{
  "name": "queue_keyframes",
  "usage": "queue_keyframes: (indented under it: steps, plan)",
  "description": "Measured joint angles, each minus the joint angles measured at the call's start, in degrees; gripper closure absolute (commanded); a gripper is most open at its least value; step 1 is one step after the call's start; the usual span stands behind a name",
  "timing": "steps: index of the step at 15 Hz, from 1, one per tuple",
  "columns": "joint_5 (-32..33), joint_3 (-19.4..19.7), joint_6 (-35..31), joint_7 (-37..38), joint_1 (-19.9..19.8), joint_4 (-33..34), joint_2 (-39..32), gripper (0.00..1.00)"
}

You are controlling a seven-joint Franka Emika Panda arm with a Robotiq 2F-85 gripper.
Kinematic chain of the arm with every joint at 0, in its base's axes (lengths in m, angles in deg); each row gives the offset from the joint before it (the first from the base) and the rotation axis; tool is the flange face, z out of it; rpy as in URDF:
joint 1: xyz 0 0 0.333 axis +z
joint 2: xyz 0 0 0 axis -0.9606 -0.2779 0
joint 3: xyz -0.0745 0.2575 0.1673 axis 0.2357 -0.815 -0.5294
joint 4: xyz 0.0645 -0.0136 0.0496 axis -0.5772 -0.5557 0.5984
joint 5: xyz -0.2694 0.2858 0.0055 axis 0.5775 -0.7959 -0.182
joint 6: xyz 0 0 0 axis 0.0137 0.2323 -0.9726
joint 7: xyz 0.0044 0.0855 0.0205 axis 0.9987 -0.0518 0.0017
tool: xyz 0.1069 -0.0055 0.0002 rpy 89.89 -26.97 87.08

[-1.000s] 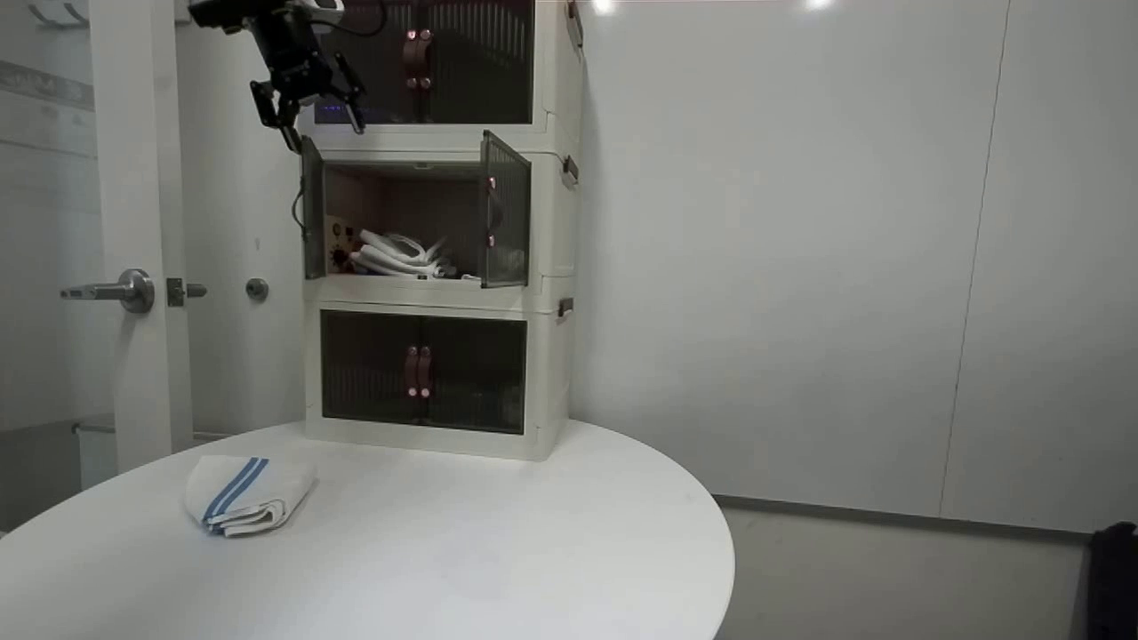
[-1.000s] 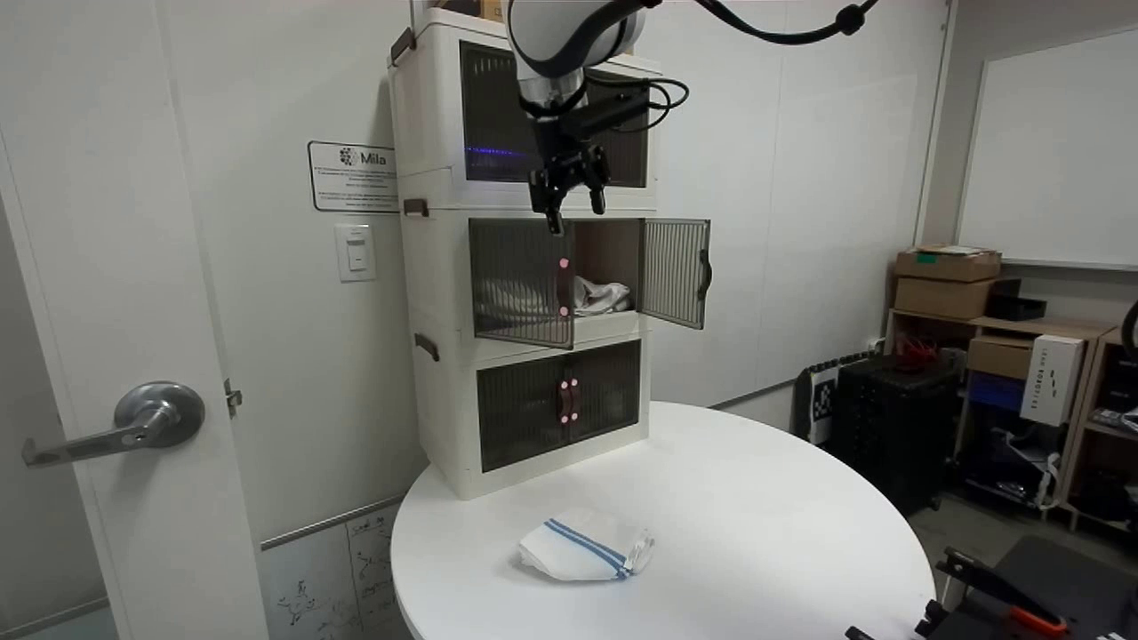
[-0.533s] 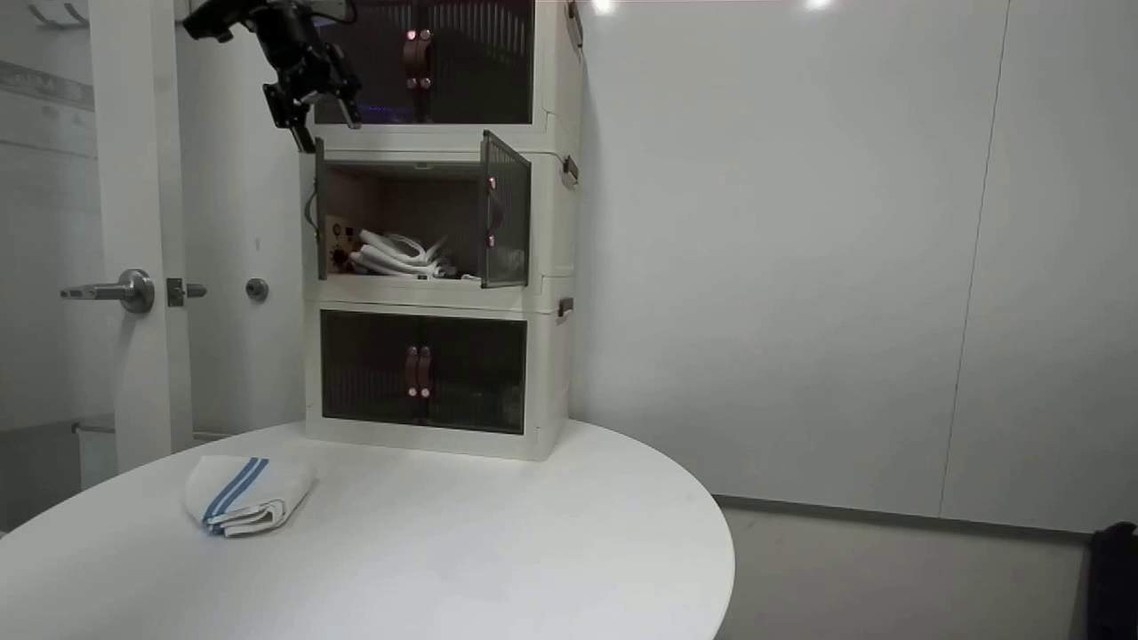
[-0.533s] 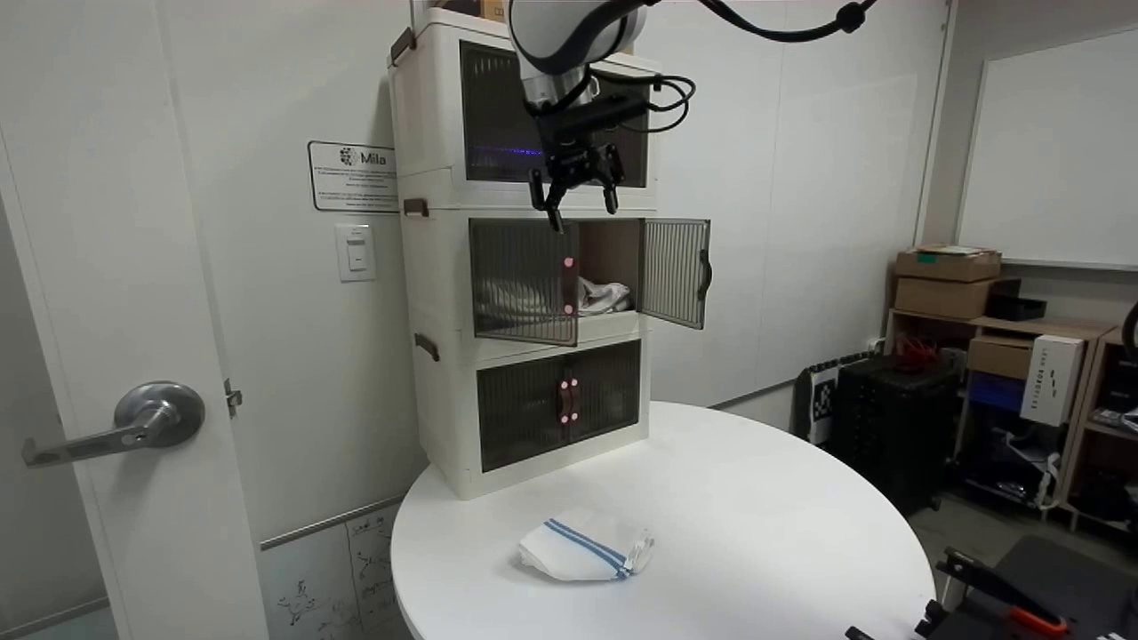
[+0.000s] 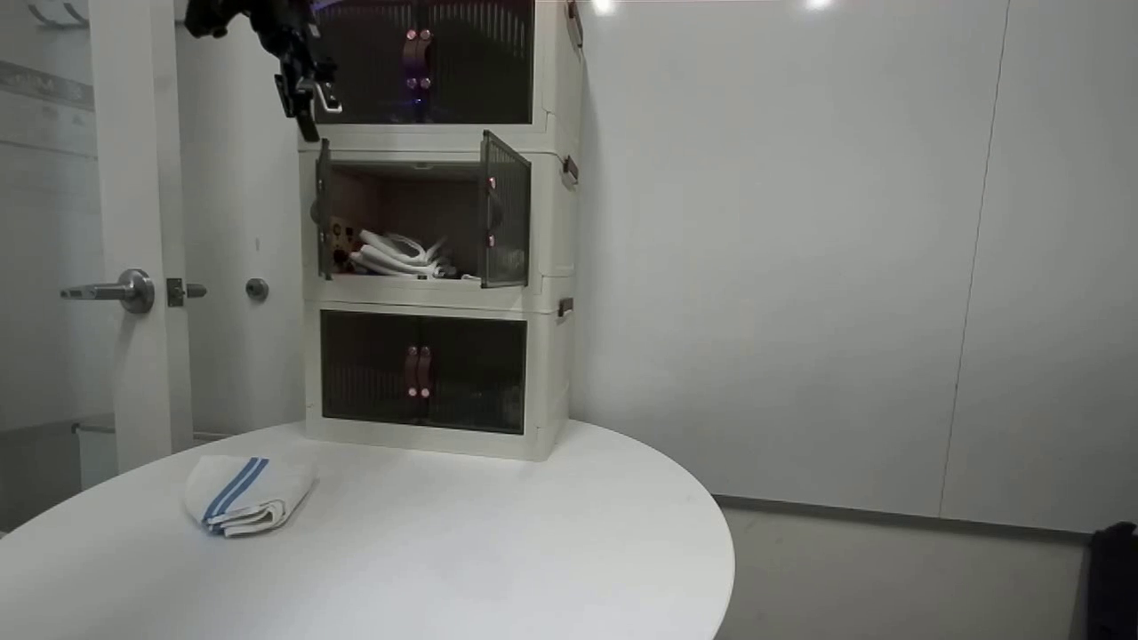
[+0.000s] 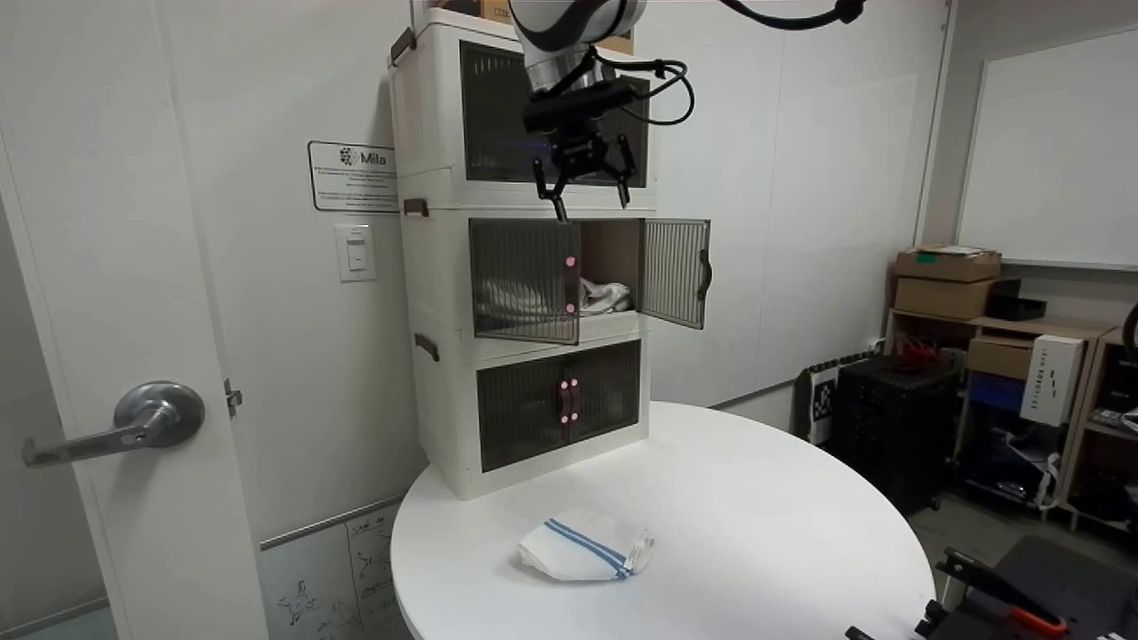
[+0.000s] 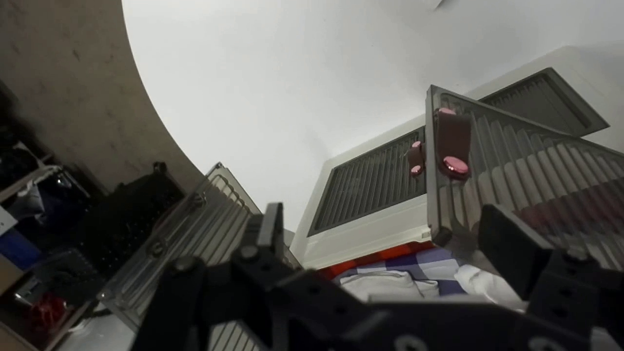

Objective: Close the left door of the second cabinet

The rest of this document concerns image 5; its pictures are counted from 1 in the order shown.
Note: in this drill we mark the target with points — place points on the silver door latch plate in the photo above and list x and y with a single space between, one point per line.
177 289

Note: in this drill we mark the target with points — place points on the dark translucent cabinet door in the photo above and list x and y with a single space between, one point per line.
322 216
507 216

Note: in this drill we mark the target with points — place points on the black object on floor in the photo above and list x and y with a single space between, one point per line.
1113 582

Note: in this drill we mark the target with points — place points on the white room door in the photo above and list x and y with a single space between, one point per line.
142 295

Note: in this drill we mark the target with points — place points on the white stacked storage cabinet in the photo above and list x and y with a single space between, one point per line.
550 357

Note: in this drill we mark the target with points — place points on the round silver door knob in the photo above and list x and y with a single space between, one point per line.
256 289

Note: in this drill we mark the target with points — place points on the white blue-striped folded cloth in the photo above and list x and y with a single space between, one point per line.
246 494

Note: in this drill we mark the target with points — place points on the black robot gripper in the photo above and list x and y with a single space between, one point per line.
285 39

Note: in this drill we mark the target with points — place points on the dark closed double cabinet doors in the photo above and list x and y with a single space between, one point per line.
475 373
475 57

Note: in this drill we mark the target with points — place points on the dark cabinet side clip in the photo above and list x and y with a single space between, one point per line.
566 306
574 24
570 173

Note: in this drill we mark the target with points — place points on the white bundle inside cabinet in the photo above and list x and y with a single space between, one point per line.
397 254

